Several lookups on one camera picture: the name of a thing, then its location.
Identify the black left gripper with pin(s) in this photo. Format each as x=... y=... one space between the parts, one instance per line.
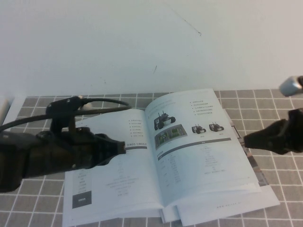
x=61 y=151

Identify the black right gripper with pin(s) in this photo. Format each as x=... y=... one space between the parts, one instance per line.
x=296 y=130

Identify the white product catalogue book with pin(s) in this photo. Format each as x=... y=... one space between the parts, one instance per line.
x=189 y=165

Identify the grey white-checked tablecloth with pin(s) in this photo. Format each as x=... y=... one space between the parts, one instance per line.
x=272 y=189

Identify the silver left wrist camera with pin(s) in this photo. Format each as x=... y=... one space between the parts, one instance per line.
x=86 y=106

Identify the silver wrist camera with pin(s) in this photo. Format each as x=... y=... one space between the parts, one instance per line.
x=86 y=106
x=290 y=86

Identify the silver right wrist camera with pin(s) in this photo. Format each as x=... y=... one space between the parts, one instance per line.
x=290 y=86

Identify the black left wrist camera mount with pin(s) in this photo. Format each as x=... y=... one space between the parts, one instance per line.
x=62 y=105

